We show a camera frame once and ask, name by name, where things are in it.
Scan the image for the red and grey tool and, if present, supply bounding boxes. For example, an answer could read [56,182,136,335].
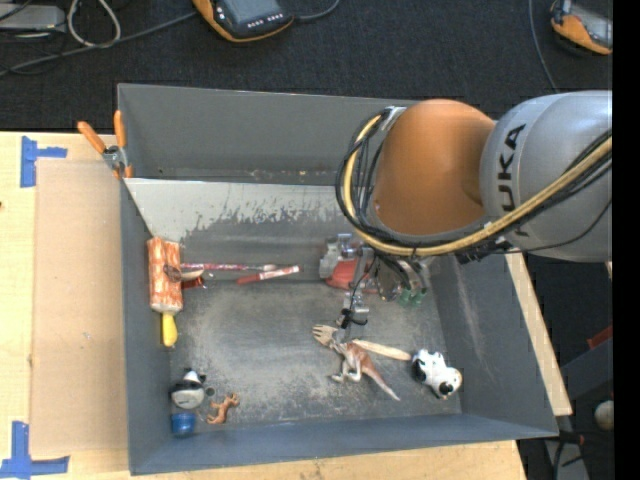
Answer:
[318,234,377,292]

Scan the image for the grey metal bin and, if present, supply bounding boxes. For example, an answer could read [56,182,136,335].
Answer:
[116,82,560,477]

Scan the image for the blue cup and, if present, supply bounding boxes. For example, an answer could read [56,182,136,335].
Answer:
[170,411,198,437]

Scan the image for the brown toy dinosaur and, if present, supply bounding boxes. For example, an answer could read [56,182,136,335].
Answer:
[328,340,402,402]

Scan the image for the brown cardboard board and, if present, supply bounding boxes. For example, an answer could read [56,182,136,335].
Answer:
[28,159,129,460]

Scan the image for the black and white toy cow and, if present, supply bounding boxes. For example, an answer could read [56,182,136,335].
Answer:
[410,348,464,400]

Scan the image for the red and white stick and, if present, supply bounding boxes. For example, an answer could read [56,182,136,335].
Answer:
[236,264,302,286]

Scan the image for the orange patterned roller, yellow handle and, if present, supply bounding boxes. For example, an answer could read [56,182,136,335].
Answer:
[146,236,185,349]

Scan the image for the small orange toy animal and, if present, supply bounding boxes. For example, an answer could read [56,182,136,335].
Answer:
[205,392,241,426]

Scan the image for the pink patterned stick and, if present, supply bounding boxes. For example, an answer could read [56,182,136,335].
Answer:
[178,261,279,274]

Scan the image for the pale wooden fork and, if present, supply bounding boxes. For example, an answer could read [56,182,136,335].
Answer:
[312,323,412,362]

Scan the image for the black and white toy panda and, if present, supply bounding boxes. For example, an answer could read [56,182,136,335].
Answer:
[169,368,208,410]

